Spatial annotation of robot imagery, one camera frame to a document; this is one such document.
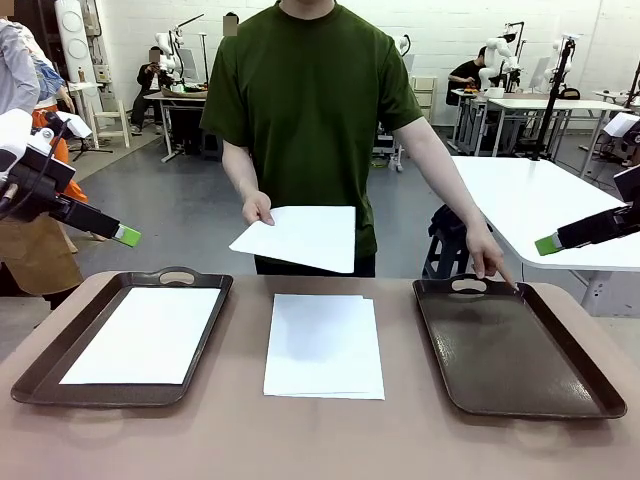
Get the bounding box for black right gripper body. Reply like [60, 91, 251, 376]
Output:
[607, 164, 640, 241]

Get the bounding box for background computer monitor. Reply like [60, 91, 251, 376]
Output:
[529, 56, 551, 91]

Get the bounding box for seated person in dark jacket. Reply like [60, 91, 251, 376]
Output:
[130, 45, 174, 135]

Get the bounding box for white standing air conditioner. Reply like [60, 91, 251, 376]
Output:
[53, 0, 96, 84]

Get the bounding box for brown fabric cover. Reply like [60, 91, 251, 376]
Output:
[0, 214, 84, 296]

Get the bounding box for person's left forearm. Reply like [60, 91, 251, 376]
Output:
[429, 164, 494, 239]

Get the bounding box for grey plastic stool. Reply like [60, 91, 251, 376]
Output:
[201, 127, 224, 161]

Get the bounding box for mannequin in striped shirt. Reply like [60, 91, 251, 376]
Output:
[0, 17, 76, 116]

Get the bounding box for black bag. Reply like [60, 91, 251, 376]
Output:
[428, 203, 494, 241]

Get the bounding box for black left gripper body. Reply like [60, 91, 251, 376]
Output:
[0, 144, 76, 224]

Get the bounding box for person's left hand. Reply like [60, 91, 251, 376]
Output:
[464, 227, 519, 292]

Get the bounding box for standing person in white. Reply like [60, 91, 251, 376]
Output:
[219, 13, 240, 46]

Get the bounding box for white A4 paper sheet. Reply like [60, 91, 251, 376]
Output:
[228, 204, 357, 275]

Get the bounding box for black camera pole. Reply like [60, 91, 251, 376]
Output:
[529, 37, 576, 162]

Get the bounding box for large white table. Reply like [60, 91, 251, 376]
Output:
[449, 155, 640, 317]

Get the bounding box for orange shorts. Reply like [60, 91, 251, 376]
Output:
[32, 107, 89, 204]

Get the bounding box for person in green t-shirt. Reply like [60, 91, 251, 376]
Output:
[199, 0, 426, 279]

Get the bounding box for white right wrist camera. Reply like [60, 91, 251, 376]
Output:
[602, 112, 640, 151]

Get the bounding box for brown plastic serving tray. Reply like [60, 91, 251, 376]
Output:
[412, 273, 629, 420]
[10, 266, 235, 409]

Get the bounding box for white-framed background work table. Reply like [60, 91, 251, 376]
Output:
[143, 89, 211, 165]

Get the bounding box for person in black t-shirt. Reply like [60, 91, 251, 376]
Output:
[447, 45, 489, 106]

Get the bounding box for white A4 paper stack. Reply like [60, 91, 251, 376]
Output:
[58, 286, 223, 386]
[263, 293, 386, 401]

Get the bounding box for long white background table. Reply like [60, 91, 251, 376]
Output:
[487, 97, 632, 156]

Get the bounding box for person's right forearm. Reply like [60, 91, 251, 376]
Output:
[221, 142, 271, 201]

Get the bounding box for person's right hand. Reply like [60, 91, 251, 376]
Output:
[242, 191, 276, 227]

